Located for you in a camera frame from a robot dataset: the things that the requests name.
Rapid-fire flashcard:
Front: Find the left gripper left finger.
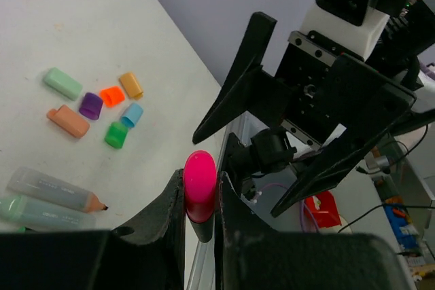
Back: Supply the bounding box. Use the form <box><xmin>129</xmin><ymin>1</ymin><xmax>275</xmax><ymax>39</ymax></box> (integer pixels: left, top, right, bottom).
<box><xmin>1</xmin><ymin>169</ymin><xmax>186</xmax><ymax>289</ymax></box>

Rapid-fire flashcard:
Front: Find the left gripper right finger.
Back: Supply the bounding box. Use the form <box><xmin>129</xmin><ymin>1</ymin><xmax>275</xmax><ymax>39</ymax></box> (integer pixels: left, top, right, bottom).
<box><xmin>214</xmin><ymin>173</ymin><xmax>411</xmax><ymax>289</ymax></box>

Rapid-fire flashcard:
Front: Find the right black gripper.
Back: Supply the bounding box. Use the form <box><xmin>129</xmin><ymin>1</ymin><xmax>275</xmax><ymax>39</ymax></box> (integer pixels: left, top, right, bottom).
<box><xmin>192</xmin><ymin>12</ymin><xmax>416</xmax><ymax>217</ymax></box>

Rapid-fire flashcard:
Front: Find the pink cap black highlighter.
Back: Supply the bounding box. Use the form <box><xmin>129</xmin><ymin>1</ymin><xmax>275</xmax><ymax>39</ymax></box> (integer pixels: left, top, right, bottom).
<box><xmin>183</xmin><ymin>150</ymin><xmax>218</xmax><ymax>243</ymax></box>

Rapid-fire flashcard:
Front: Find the green neon cap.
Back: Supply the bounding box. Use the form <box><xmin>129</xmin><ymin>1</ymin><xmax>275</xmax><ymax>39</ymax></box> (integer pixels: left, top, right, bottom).
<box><xmin>104</xmin><ymin>122</ymin><xmax>128</xmax><ymax>149</ymax></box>

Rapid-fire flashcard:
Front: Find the green pastel highlighter body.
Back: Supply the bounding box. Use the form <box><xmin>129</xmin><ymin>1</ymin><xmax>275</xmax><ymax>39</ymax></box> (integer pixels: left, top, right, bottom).
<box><xmin>1</xmin><ymin>195</ymin><xmax>96</xmax><ymax>231</ymax></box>

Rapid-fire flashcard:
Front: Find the light blue cap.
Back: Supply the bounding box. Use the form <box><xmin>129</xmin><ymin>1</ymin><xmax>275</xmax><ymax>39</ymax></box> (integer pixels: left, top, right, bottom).
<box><xmin>120</xmin><ymin>103</ymin><xmax>143</xmax><ymax>128</ymax></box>

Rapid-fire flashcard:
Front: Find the orange pastel cap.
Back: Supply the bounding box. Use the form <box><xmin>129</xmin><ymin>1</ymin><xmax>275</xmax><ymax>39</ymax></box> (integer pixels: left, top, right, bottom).
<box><xmin>46</xmin><ymin>105</ymin><xmax>90</xmax><ymax>139</ymax></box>

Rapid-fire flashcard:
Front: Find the purple cap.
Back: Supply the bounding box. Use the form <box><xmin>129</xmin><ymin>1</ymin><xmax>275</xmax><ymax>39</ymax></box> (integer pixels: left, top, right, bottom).
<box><xmin>79</xmin><ymin>92</ymin><xmax>103</xmax><ymax>121</ymax></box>

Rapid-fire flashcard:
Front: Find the orange neon cap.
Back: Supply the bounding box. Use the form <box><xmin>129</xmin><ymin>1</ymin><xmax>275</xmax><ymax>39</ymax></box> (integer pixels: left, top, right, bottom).
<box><xmin>99</xmin><ymin>86</ymin><xmax>125</xmax><ymax>107</ymax></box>

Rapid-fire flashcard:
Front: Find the yellow pastel cap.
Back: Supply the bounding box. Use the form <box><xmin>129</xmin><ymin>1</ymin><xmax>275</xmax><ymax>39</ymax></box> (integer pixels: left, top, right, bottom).
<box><xmin>119</xmin><ymin>72</ymin><xmax>143</xmax><ymax>100</ymax></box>

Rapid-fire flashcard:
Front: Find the green pastel cap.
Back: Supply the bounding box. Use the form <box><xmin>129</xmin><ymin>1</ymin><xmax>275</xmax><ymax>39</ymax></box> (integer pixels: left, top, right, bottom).
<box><xmin>43</xmin><ymin>67</ymin><xmax>82</xmax><ymax>101</ymax></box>

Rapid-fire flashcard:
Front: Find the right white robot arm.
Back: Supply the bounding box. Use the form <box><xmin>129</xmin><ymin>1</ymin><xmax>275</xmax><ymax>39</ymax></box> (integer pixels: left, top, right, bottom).
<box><xmin>192</xmin><ymin>0</ymin><xmax>434</xmax><ymax>217</ymax></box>

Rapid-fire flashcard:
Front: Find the red plastic box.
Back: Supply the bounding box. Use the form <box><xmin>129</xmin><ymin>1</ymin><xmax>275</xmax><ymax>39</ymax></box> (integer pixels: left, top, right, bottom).
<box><xmin>303</xmin><ymin>191</ymin><xmax>341</xmax><ymax>229</ymax></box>

